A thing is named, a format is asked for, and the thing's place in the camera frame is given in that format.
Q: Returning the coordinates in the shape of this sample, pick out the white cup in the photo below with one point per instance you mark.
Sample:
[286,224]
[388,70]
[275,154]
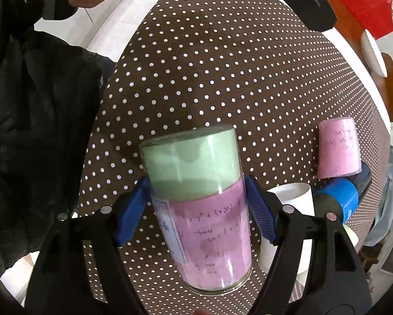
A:
[291,200]

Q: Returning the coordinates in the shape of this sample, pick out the brown polka dot tablecloth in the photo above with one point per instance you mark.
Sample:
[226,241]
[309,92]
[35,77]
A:
[216,72]

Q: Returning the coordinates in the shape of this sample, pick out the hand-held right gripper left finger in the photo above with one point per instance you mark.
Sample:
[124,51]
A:
[130,211]

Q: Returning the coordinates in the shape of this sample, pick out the glass cup green pink paper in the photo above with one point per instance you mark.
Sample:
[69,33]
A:
[212,223]

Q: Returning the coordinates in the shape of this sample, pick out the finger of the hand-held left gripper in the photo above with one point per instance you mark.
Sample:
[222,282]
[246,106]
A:
[309,3]

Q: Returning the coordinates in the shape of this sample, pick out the white dish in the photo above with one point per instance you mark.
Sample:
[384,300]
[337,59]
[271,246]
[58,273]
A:
[373,54]

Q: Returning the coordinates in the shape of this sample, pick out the blue and black cup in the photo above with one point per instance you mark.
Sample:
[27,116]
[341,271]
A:
[342,200]

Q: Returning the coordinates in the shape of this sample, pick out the grey cloth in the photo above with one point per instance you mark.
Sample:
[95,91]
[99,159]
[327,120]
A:
[391,197]

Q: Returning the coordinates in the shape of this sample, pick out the red cloth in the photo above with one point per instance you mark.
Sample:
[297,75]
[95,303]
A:
[363,3]

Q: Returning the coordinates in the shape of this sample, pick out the black jacket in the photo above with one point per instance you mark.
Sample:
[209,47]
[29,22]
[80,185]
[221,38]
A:
[35,121]

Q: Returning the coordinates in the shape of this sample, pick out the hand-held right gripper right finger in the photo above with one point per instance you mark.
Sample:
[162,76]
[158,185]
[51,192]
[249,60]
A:
[262,211]

